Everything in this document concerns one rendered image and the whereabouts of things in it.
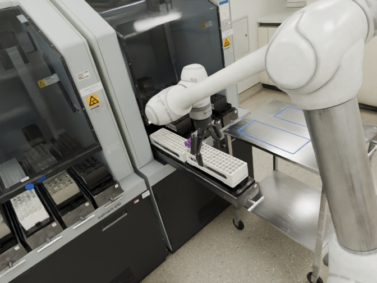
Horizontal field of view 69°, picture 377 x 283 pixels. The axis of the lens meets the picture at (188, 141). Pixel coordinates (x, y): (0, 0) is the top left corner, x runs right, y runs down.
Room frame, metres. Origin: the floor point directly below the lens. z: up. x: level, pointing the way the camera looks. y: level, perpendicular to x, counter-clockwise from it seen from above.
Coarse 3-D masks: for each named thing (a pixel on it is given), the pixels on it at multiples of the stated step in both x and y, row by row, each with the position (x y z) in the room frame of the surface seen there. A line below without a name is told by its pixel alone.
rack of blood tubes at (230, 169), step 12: (204, 144) 1.09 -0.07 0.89; (192, 156) 1.02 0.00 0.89; (204, 156) 1.00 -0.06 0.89; (216, 156) 0.97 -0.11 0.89; (228, 156) 0.96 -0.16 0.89; (204, 168) 0.96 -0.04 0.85; (216, 168) 0.89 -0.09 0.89; (228, 168) 0.88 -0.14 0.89; (240, 168) 0.86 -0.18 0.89; (228, 180) 0.84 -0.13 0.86; (240, 180) 0.85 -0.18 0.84
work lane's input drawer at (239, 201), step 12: (168, 156) 1.18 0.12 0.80; (180, 168) 1.09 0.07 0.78; (192, 168) 1.02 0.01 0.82; (204, 180) 0.94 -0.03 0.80; (216, 180) 0.92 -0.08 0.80; (252, 180) 0.86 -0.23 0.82; (216, 192) 0.88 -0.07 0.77; (228, 192) 0.83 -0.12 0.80; (240, 192) 0.81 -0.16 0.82; (252, 192) 0.84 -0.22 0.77; (240, 204) 0.79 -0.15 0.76; (252, 204) 0.79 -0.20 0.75
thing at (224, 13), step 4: (220, 4) 1.63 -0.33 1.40; (224, 4) 1.65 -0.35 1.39; (220, 8) 1.63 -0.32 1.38; (224, 8) 1.65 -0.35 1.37; (228, 8) 1.67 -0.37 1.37; (220, 12) 1.63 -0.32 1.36; (224, 12) 1.65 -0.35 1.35; (228, 12) 1.66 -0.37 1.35; (220, 16) 1.63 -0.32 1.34; (224, 16) 1.65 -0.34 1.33; (228, 16) 1.66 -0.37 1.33; (228, 20) 1.66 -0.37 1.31; (224, 24) 1.64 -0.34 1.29; (228, 24) 1.66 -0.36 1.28; (224, 40) 1.63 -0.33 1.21; (228, 40) 1.65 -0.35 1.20; (224, 44) 1.63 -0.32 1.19; (228, 44) 1.65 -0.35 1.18; (224, 48) 1.63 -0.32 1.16; (228, 48) 1.65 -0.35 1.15; (232, 48) 1.67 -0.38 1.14; (224, 52) 1.63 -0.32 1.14; (228, 52) 1.65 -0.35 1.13
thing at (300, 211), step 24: (240, 120) 1.36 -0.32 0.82; (264, 120) 1.31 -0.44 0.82; (288, 120) 1.25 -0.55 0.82; (264, 144) 1.09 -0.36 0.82; (288, 144) 1.04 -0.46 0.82; (312, 168) 0.85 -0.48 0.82; (264, 192) 1.30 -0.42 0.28; (288, 192) 1.26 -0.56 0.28; (312, 192) 1.22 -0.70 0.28; (264, 216) 1.11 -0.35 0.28; (288, 216) 1.08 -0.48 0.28; (312, 216) 1.04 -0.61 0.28; (312, 240) 0.89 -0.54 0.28
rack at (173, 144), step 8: (152, 136) 1.31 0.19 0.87; (160, 136) 1.29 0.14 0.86; (168, 136) 1.27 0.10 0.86; (176, 136) 1.26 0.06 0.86; (160, 144) 1.30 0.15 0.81; (168, 144) 1.21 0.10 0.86; (176, 144) 1.19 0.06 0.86; (184, 144) 1.17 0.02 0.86; (168, 152) 1.19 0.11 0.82; (176, 152) 1.12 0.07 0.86; (184, 152) 1.10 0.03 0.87; (184, 160) 1.09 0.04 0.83
